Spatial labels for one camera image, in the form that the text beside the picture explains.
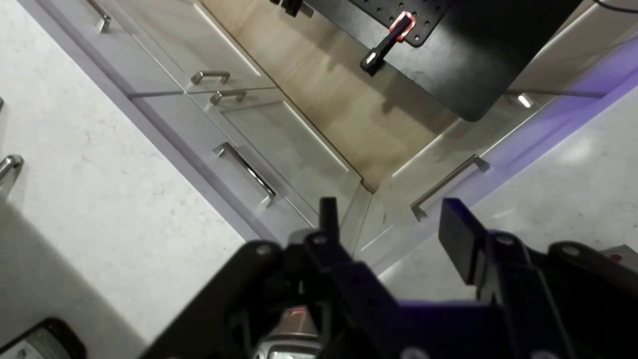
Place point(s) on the silver black rice cooker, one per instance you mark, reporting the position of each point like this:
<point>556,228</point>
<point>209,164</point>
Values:
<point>36,341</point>

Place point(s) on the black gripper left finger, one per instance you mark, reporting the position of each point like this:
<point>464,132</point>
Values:
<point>331,265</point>

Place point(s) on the white drawer below toaster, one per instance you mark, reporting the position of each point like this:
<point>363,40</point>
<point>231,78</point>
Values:
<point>458,140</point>

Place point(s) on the wide white drawer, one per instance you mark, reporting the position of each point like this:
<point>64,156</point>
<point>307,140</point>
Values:
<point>191,132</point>

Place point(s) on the narrow white drawer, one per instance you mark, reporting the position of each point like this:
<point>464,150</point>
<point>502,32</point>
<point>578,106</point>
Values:
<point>131,46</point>

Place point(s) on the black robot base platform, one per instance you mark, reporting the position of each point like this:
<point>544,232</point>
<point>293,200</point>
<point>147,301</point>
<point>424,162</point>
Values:
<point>464,60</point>

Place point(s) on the black red clamp lever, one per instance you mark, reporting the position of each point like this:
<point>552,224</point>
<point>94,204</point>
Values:
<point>389,42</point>

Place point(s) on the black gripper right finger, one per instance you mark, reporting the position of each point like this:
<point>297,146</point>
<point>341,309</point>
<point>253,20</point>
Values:
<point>494,265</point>

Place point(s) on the stainless steel four-slot toaster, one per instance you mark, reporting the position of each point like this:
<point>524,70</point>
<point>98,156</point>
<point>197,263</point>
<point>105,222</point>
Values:
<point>285,339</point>

